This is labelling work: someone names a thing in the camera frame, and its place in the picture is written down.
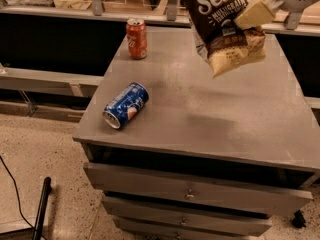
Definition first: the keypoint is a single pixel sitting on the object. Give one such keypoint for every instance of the grey drawer cabinet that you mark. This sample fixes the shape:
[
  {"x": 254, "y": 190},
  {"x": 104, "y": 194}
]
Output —
[{"x": 250, "y": 125}]

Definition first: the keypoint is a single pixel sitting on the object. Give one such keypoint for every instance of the bottom grey drawer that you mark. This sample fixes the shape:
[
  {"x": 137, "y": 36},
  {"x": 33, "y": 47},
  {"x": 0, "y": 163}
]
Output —
[{"x": 175, "y": 232}]

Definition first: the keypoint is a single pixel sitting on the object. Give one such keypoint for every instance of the top grey drawer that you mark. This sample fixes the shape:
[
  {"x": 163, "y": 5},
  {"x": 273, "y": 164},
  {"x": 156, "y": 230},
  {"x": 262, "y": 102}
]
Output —
[{"x": 198, "y": 190}]

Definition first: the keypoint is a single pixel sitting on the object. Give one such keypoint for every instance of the blue pepsi can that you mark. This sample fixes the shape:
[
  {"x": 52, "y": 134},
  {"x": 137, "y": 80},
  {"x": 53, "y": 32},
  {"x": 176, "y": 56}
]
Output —
[{"x": 122, "y": 108}]

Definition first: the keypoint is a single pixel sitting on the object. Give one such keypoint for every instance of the grey metal shelf rail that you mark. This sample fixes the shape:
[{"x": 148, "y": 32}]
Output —
[{"x": 167, "y": 13}]

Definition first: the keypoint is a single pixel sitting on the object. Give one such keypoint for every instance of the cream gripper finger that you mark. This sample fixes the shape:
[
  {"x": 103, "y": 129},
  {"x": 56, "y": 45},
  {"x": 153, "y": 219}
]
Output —
[{"x": 257, "y": 13}]

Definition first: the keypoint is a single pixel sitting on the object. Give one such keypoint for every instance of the black caster wheel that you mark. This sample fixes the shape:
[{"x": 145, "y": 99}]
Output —
[{"x": 298, "y": 220}]

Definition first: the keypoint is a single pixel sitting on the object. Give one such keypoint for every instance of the black pole on floor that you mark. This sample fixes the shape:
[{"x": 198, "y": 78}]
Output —
[{"x": 38, "y": 227}]

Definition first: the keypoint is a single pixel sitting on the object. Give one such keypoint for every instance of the brown multigrain chip bag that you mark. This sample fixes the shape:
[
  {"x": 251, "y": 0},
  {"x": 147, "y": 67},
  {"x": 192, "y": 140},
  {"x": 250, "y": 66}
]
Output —
[{"x": 219, "y": 41}]

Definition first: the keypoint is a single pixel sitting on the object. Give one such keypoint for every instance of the red coke can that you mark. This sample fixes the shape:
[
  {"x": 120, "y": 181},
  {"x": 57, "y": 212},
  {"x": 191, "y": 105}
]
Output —
[{"x": 137, "y": 38}]

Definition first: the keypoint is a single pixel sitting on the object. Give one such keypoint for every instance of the grey drawer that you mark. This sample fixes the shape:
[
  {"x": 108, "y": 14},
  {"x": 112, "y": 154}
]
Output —
[
  {"x": 175, "y": 232},
  {"x": 188, "y": 218},
  {"x": 198, "y": 190}
]

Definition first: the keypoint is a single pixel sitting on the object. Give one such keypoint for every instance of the middle grey drawer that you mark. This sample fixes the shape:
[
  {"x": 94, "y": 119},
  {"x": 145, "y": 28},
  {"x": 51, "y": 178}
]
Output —
[{"x": 188, "y": 218}]

